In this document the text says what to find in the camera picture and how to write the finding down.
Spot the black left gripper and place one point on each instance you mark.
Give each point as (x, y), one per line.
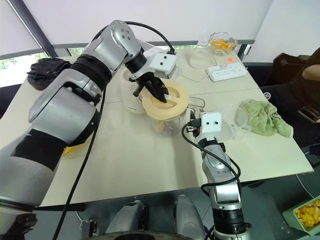
(147, 78)

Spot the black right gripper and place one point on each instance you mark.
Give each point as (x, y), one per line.
(196, 125)

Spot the clear blender jar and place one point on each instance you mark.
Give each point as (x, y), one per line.
(172, 126)

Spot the cream blender lid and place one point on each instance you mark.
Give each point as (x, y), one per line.
(165, 107)

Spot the person's bare forearm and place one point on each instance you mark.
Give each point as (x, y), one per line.
(312, 72)

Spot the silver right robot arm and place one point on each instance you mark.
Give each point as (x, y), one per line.
(220, 175)

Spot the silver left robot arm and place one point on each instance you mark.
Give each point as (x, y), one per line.
(75, 100)

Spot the glass bowl with orange fruit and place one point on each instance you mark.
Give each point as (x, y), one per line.
(222, 45)

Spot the green bin with fruit peel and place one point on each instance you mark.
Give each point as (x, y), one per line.
(303, 217)

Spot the cream blender base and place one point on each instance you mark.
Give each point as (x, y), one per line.
(130, 100)

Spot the clear plastic container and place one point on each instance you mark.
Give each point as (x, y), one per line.
(200, 58)
(236, 125)

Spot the white power strip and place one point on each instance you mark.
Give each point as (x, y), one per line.
(226, 72)

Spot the green cloth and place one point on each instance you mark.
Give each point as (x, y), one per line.
(265, 117)

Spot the small orange clip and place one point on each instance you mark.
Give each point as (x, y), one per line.
(229, 59)

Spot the grey right robot leg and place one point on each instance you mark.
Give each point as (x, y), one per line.
(188, 217)

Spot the grey robot leg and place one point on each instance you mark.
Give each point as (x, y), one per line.
(127, 217)
(188, 217)

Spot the person in dark clothes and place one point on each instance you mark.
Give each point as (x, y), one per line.
(287, 100)

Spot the black bag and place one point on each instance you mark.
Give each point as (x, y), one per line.
(42, 72)

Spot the dark smartphone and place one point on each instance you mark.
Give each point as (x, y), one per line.
(308, 113)

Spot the dark brown chair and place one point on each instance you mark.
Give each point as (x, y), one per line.
(290, 61)

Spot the grey left robot leg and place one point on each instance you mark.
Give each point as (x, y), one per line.
(127, 217)

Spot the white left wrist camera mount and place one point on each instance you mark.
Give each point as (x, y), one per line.
(162, 63)

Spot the white wall device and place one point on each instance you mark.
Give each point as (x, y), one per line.
(248, 49)

